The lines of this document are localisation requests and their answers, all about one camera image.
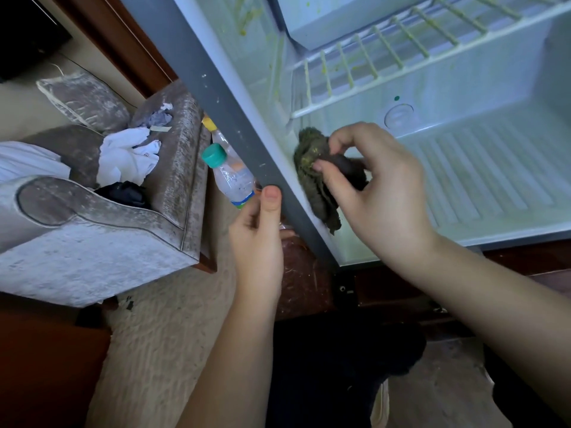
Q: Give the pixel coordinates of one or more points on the person's right hand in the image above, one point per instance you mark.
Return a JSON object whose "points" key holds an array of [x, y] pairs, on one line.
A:
{"points": [[384, 200]]}

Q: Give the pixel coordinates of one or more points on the person's left hand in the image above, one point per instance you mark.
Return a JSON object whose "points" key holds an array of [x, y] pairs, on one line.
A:
{"points": [[259, 249]]}

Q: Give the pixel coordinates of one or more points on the green cap water bottle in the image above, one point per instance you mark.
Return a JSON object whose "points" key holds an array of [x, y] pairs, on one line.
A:
{"points": [[230, 178]]}

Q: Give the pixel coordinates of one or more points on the dark grey cloth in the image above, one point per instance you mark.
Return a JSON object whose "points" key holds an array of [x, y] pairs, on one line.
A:
{"points": [[312, 169]]}

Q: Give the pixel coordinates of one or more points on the orange soda bottle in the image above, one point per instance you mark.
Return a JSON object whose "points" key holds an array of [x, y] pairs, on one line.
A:
{"points": [[214, 133]]}

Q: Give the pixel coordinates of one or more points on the grey mini fridge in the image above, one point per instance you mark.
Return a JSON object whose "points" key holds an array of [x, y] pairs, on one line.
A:
{"points": [[232, 111]]}

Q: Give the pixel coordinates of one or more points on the person's right forearm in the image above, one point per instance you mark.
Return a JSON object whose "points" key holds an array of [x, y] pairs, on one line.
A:
{"points": [[500, 325]]}

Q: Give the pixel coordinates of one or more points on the person's left forearm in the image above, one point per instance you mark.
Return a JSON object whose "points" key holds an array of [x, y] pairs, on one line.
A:
{"points": [[227, 379]]}

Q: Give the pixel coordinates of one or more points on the person's dark trousers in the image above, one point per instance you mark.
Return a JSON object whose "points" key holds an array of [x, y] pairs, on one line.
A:
{"points": [[339, 370]]}

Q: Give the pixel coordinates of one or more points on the person's left foot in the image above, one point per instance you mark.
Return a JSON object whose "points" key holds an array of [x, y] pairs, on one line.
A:
{"points": [[381, 404]]}

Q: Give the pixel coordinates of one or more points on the dark red wooden stand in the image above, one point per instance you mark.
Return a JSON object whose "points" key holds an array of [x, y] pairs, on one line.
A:
{"points": [[303, 280]]}

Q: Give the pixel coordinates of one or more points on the black garment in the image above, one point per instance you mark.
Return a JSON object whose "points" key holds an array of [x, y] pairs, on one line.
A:
{"points": [[123, 193]]}

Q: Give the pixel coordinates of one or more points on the paper slip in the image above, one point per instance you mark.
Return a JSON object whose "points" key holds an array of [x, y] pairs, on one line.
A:
{"points": [[161, 129]]}

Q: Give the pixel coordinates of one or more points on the large white garment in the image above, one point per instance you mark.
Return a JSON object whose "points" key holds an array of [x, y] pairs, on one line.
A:
{"points": [[125, 157]]}

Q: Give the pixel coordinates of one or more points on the grey garment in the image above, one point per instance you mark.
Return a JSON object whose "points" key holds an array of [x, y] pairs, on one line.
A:
{"points": [[159, 116]]}

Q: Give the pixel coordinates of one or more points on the grey velvet sofa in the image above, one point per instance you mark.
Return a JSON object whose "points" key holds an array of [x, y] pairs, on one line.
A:
{"points": [[71, 236]]}

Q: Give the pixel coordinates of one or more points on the grey velvet cushion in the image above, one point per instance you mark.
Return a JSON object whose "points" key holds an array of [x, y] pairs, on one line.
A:
{"points": [[85, 100]]}

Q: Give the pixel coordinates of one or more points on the black television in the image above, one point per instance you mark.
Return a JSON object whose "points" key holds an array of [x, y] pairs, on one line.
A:
{"points": [[27, 35]]}

